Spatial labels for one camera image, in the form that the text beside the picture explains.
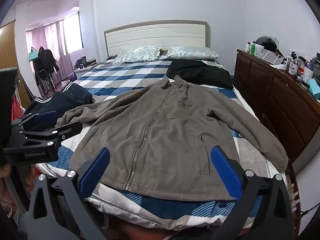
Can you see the white bottle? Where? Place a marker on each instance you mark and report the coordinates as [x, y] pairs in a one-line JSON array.
[[248, 47]]

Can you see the blue checked bed duvet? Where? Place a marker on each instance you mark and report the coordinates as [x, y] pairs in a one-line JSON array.
[[120, 77]]

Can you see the wooden bed frame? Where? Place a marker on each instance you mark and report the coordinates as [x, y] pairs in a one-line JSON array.
[[293, 200]]

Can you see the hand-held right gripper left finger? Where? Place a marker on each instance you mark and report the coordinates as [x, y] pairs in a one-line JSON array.
[[96, 167]]

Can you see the light wooden wardrobe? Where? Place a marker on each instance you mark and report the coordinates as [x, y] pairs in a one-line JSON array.
[[7, 47]]

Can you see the navy garment with white stripes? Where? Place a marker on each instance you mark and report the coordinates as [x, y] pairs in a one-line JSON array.
[[75, 95]]

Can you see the silver satin pillow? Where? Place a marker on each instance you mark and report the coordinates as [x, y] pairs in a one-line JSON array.
[[190, 52], [137, 53]]

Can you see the white nightstand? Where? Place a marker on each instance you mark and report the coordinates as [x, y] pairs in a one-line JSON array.
[[86, 72]]

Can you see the dark wooden dresser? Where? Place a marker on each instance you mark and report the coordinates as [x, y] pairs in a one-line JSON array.
[[287, 110]]

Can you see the cream bed headboard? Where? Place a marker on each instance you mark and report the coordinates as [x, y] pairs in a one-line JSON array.
[[155, 35]]

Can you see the grey zip fleece jacket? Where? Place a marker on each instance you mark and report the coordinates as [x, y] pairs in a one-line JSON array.
[[162, 142]]

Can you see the black helmet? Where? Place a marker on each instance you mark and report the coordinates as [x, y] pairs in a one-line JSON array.
[[266, 42]]

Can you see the green bottle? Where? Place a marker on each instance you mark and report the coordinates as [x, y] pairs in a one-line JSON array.
[[252, 48]]

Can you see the dark hanging clothes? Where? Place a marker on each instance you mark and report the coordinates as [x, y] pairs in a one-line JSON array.
[[45, 62]]

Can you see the teal bag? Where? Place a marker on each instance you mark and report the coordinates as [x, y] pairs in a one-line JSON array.
[[33, 56]]

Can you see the pink window curtain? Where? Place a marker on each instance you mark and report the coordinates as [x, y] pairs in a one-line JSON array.
[[53, 37]]

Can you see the teal box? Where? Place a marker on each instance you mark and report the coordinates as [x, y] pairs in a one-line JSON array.
[[314, 88]]

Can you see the black garment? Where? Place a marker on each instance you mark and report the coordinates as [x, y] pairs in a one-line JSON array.
[[200, 72]]

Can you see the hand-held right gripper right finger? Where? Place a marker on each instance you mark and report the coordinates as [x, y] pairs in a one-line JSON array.
[[225, 170]]

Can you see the white open box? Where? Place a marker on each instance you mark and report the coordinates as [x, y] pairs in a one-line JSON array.
[[272, 58]]

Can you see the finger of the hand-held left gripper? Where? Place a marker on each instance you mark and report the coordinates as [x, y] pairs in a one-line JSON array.
[[68, 130], [46, 118]]

